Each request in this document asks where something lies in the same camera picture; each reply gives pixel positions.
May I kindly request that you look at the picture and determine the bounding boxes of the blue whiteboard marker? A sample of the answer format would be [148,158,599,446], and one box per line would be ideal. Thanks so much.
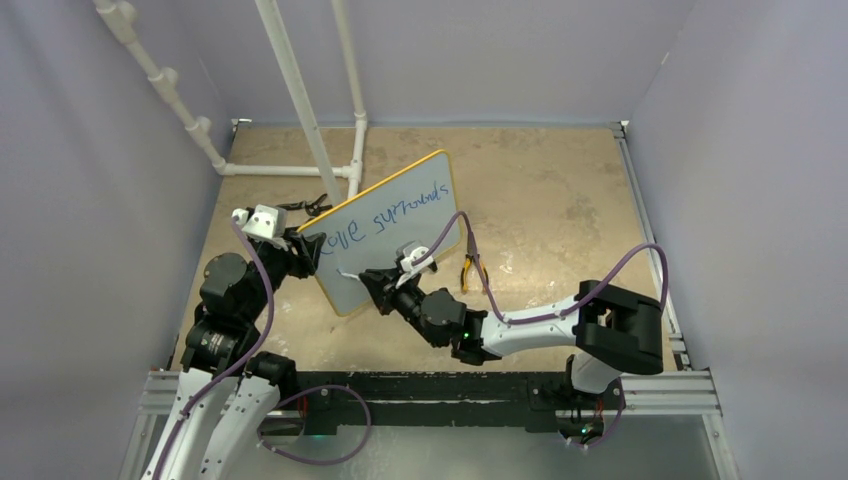
[336,268,361,282]

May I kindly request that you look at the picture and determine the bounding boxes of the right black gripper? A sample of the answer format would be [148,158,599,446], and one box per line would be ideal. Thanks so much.
[363,265,445,347]

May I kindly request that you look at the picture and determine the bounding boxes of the yellow framed whiteboard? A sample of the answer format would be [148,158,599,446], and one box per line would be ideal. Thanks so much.
[299,150,459,317]

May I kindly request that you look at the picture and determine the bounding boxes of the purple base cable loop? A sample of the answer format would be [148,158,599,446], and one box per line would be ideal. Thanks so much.
[254,386,372,466]

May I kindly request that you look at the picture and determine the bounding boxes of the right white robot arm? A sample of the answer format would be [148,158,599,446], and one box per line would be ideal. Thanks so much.
[359,269,664,407]

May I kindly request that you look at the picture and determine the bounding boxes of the yellow handled pliers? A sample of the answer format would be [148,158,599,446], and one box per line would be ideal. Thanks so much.
[459,252,489,294]

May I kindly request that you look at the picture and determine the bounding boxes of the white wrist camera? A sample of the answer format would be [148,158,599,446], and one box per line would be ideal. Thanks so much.
[231,204,289,251]
[395,241,438,287]

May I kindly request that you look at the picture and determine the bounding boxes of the black grey wire stripper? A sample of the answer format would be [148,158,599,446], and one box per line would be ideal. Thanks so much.
[277,193,333,218]

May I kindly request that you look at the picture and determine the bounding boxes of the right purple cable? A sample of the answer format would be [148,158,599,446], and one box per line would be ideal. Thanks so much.
[410,211,670,326]

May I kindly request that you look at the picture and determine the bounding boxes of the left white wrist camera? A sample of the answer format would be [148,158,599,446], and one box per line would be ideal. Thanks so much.
[231,204,289,251]

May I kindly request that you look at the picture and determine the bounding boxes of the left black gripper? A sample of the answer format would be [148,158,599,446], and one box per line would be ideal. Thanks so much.
[243,225,324,322]

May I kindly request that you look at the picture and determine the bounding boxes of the aluminium frame rail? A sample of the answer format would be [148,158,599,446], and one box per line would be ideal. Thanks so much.
[609,121,740,479]

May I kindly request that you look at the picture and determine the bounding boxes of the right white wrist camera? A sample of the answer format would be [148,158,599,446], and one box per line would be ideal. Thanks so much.
[395,241,438,287]

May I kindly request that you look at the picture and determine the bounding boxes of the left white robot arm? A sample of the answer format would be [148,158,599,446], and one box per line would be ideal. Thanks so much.
[141,228,326,479]

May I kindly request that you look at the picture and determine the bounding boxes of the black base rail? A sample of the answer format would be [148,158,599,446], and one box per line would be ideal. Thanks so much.
[294,370,571,435]

